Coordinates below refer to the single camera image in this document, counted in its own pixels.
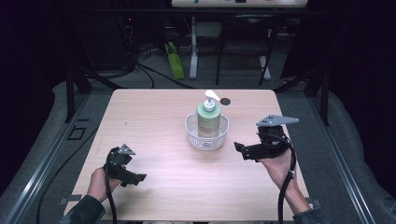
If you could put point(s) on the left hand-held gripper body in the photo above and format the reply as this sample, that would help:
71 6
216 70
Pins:
120 166

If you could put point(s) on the white background desk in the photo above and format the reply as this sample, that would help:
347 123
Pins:
239 3

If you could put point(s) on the black metal stand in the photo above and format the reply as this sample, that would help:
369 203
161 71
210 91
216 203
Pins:
323 96
71 93

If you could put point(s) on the black chair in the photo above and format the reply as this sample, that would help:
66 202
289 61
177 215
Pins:
246 46

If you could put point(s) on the person's right hand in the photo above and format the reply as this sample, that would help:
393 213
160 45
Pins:
277 169

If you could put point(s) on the aluminium floor rail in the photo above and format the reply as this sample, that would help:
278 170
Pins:
46 161
342 161

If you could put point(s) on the dark equipment with red light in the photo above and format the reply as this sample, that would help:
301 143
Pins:
127 37

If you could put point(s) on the person's left hand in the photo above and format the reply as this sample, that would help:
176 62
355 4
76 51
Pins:
98 185

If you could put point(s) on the white plastic basket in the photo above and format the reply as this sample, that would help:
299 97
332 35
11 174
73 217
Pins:
206 137

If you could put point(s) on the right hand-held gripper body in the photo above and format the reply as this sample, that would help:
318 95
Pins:
271 140

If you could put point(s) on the grey table bracket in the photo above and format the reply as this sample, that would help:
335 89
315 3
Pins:
70 199
314 202

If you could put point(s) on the green pump bottle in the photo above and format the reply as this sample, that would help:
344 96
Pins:
209 119

